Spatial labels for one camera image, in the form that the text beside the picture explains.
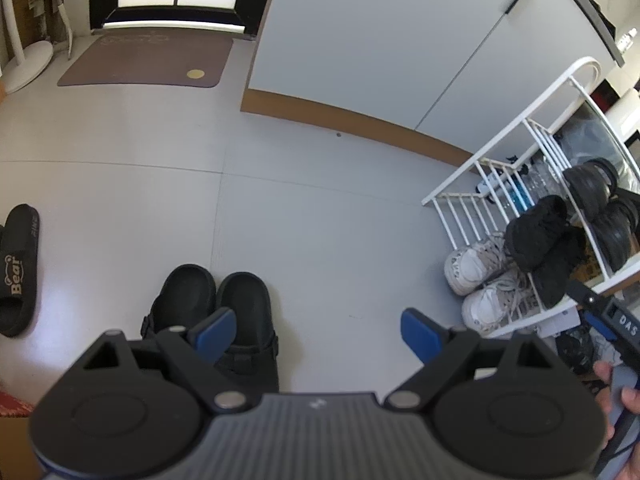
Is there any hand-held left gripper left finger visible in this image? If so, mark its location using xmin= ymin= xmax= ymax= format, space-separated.
xmin=82 ymin=308 xmax=251 ymax=408

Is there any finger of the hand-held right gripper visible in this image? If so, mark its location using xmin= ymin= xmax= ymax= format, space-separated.
xmin=580 ymin=307 xmax=621 ymax=353
xmin=566 ymin=280 xmax=608 ymax=311

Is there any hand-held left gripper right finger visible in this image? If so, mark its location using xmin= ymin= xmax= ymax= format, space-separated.
xmin=385 ymin=309 xmax=571 ymax=408

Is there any black strapped clog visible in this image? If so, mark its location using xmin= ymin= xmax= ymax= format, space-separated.
xmin=215 ymin=272 xmax=280 ymax=395
xmin=141 ymin=264 xmax=218 ymax=342

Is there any black lace-up sneaker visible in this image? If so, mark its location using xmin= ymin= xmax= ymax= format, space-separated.
xmin=531 ymin=227 xmax=589 ymax=310
xmin=504 ymin=195 xmax=569 ymax=272

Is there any black platform clog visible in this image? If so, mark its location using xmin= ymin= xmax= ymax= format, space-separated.
xmin=592 ymin=194 xmax=640 ymax=274
xmin=562 ymin=158 xmax=621 ymax=221

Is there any white lace-up sneaker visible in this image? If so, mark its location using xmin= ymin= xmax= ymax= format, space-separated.
xmin=444 ymin=237 xmax=516 ymax=297
xmin=461 ymin=274 xmax=543 ymax=337

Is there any white shoe rack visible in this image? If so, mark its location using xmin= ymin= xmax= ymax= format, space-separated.
xmin=421 ymin=56 xmax=640 ymax=338

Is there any person's right hand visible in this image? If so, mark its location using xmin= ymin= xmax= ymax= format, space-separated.
xmin=594 ymin=362 xmax=640 ymax=480

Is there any white printed box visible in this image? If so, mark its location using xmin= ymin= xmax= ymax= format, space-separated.
xmin=539 ymin=307 xmax=582 ymax=339

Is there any large clear water bottle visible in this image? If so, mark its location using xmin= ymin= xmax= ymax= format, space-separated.
xmin=505 ymin=157 xmax=557 ymax=211

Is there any clear plastic bag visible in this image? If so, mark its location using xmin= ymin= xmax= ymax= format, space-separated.
xmin=555 ymin=105 xmax=640 ymax=181

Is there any black printed slide sandal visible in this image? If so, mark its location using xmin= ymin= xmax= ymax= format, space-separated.
xmin=0 ymin=204 xmax=41 ymax=338

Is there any red printed box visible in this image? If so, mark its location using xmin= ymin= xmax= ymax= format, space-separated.
xmin=0 ymin=389 xmax=37 ymax=418

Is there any brown cardboard box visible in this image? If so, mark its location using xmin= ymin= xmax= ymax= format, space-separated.
xmin=0 ymin=415 xmax=43 ymax=480

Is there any brown doormat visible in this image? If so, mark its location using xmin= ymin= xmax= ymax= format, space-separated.
xmin=56 ymin=31 xmax=235 ymax=89

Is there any white cabinet with brown plinth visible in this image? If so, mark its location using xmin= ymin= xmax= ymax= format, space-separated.
xmin=240 ymin=0 xmax=628 ymax=168

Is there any white standing fan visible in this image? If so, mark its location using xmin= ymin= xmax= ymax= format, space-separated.
xmin=0 ymin=0 xmax=55 ymax=95

